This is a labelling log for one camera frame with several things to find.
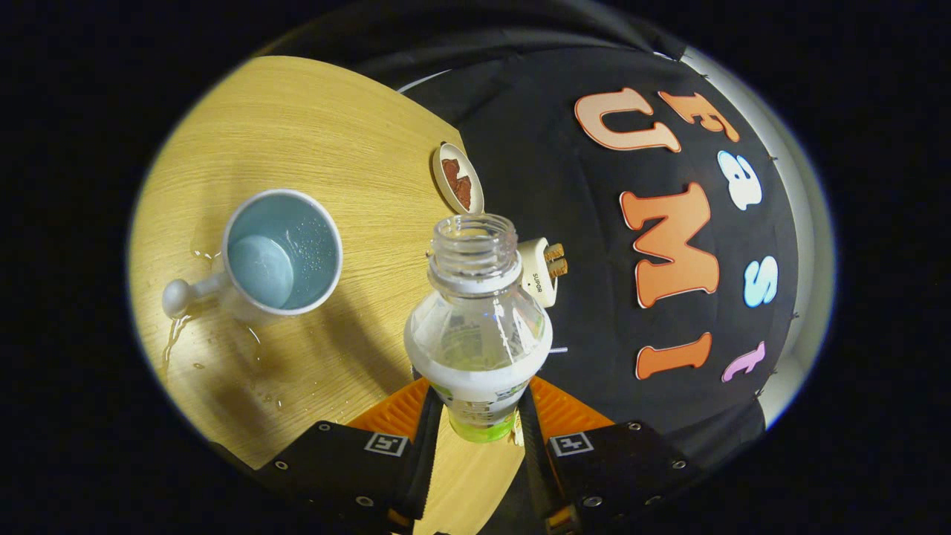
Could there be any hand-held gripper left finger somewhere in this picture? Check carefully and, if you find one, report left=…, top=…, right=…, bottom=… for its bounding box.
left=253, top=377, right=445, bottom=535

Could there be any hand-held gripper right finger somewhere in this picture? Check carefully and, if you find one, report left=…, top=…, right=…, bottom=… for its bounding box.
left=516, top=375, right=704, bottom=535

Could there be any clear plastic juice bottle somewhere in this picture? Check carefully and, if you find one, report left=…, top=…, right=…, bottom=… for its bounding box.
left=403, top=213, right=554, bottom=444

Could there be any white toaster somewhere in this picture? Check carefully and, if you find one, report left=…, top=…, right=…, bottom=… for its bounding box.
left=518, top=237, right=569, bottom=308

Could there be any white cup with blue inside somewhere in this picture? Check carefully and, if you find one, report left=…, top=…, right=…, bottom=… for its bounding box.
left=162, top=189, right=344, bottom=322

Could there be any white round plate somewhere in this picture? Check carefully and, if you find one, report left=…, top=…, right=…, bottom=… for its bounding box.
left=432, top=143, right=485, bottom=216

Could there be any wooden table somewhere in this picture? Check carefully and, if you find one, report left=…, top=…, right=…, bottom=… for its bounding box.
left=128, top=56, right=525, bottom=535

